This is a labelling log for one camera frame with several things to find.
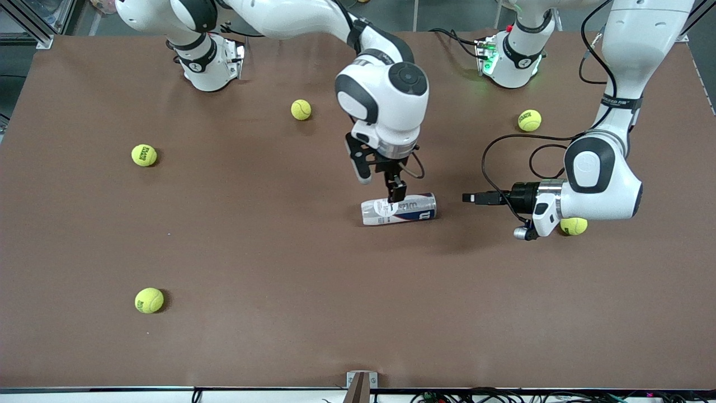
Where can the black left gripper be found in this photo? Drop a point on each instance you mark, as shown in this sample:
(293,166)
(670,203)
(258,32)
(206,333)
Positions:
(523,195)

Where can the clear plastic tennis ball can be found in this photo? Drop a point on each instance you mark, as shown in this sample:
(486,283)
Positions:
(414,210)

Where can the aluminium frame post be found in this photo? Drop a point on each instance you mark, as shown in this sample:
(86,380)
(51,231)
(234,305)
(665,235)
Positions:
(39,36)
(685,34)

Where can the thin white metal leg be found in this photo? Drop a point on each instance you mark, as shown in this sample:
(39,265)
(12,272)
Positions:
(497,14)
(415,15)

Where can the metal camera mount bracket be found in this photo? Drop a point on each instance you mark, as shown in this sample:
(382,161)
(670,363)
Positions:
(361,386)

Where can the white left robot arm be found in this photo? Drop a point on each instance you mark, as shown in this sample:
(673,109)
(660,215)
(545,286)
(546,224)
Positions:
(601,190)

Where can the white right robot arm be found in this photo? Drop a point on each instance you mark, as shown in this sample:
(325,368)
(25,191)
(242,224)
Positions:
(386,95)

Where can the yellow-green tennis ball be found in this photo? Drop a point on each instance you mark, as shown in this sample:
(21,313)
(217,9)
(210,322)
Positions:
(149,300)
(576,227)
(144,155)
(301,109)
(529,120)

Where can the pink patterned cloth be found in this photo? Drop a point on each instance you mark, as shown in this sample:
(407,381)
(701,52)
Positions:
(105,5)

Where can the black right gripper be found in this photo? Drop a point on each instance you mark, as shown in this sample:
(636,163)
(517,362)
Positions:
(391,167)

